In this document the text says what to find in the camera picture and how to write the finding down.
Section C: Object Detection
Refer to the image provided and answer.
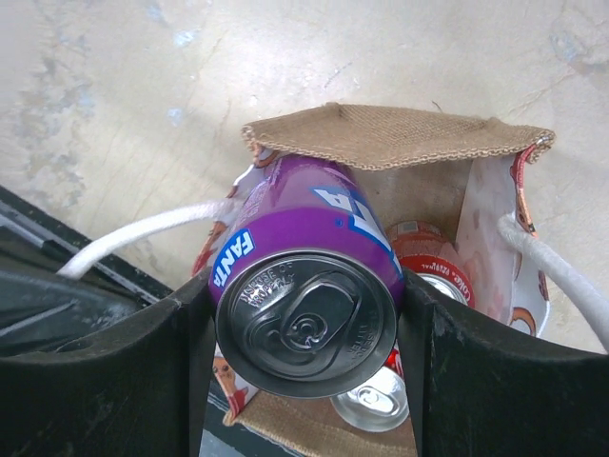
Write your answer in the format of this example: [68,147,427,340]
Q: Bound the red coke can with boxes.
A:
[330,345,409,433]
[385,221,476,308]

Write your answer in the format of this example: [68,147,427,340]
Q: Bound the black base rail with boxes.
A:
[1,189,171,357]

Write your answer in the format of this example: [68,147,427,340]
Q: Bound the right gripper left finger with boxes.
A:
[1,273,214,456]

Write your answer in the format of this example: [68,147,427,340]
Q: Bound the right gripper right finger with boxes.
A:
[398,270,608,456]

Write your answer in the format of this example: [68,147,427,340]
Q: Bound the brown canvas bag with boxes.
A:
[56,102,609,457]

